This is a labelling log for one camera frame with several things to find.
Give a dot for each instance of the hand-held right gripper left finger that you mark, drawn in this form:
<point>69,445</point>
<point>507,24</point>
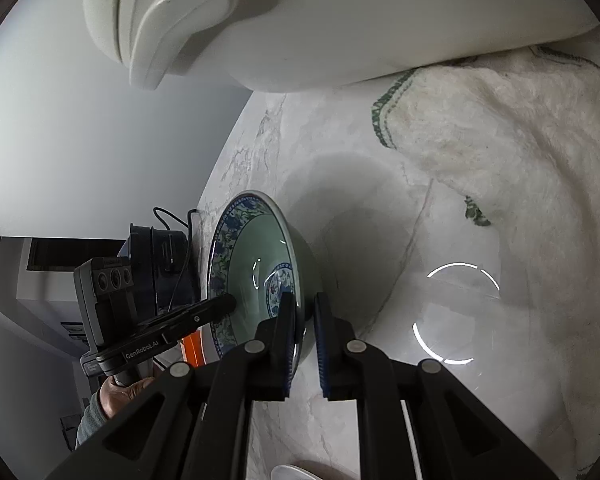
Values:
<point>287,345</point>

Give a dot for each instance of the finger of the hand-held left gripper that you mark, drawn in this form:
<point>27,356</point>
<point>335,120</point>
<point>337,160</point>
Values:
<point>215,307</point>

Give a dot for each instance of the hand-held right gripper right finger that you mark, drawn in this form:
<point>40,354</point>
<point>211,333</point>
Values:
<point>322,350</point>

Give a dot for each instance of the orange bowl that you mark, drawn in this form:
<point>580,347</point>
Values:
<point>191,347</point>

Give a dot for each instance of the blue patterned ceramic bowl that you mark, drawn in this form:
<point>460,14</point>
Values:
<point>250,260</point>

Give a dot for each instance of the white bowl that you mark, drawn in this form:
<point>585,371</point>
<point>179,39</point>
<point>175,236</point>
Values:
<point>297,474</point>

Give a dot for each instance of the person's left forearm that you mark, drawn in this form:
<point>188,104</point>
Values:
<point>90,420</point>

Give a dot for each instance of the person's left hand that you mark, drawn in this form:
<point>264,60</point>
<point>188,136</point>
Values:
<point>122,395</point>

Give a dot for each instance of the dark blue electric cooker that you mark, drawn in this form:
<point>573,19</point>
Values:
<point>165,270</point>

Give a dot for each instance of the white dish cloth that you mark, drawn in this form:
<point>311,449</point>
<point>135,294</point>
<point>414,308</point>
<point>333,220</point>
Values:
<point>505,160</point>

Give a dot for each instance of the white rice cooker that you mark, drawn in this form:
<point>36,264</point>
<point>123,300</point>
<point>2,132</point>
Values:
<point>330,20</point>

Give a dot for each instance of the group of wall picture frames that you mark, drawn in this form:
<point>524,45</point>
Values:
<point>72,331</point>

